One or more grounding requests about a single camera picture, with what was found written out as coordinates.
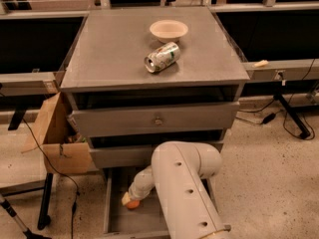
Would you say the black cable on floor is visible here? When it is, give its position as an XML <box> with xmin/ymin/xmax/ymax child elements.
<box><xmin>21</xmin><ymin>117</ymin><xmax>81</xmax><ymax>239</ymax></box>

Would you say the black right table leg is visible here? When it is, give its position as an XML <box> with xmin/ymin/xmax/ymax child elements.
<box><xmin>273</xmin><ymin>94</ymin><xmax>311</xmax><ymax>139</ymax></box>

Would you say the crushed soda can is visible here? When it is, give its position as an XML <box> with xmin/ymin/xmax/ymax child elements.
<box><xmin>145</xmin><ymin>42</ymin><xmax>180</xmax><ymax>74</ymax></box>

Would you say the white paper bowl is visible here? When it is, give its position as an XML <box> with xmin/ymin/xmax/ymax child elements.
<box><xmin>150</xmin><ymin>20</ymin><xmax>188</xmax><ymax>43</ymax></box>

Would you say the black table leg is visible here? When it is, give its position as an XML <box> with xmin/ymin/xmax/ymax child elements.
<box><xmin>273</xmin><ymin>94</ymin><xmax>311</xmax><ymax>139</ymax></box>
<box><xmin>37</xmin><ymin>173</ymin><xmax>53</xmax><ymax>230</ymax></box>

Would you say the tripod leg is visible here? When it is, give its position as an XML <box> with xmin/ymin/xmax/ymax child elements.
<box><xmin>0</xmin><ymin>194</ymin><xmax>51</xmax><ymax>239</ymax></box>

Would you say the orange fruit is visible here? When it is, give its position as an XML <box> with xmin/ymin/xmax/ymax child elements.
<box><xmin>127</xmin><ymin>200</ymin><xmax>140</xmax><ymax>209</ymax></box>

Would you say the brown cardboard box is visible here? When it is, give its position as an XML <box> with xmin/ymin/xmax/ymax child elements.
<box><xmin>21</xmin><ymin>93</ymin><xmax>96</xmax><ymax>174</ymax></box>

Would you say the grey open bottom drawer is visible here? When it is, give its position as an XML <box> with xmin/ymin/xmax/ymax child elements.
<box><xmin>102</xmin><ymin>166</ymin><xmax>232</xmax><ymax>239</ymax></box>

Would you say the grey top drawer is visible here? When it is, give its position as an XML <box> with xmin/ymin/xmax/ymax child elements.
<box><xmin>72</xmin><ymin>102</ymin><xmax>239</xmax><ymax>137</ymax></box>

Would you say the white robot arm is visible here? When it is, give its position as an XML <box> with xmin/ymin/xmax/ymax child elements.
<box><xmin>122</xmin><ymin>141</ymin><xmax>230</xmax><ymax>239</ymax></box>

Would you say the grey drawer cabinet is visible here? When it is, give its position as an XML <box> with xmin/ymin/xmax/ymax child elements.
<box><xmin>60</xmin><ymin>6</ymin><xmax>251</xmax><ymax>239</ymax></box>

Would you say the small tan foam piece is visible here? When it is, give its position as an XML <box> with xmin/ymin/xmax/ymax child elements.
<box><xmin>252</xmin><ymin>60</ymin><xmax>268</xmax><ymax>68</ymax></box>

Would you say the black power adapter cable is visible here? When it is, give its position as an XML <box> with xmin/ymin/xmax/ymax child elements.
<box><xmin>234</xmin><ymin>58</ymin><xmax>319</xmax><ymax>141</ymax></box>

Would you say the grey middle drawer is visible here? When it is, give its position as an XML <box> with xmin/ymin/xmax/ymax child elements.
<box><xmin>91</xmin><ymin>141</ymin><xmax>221</xmax><ymax>168</ymax></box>

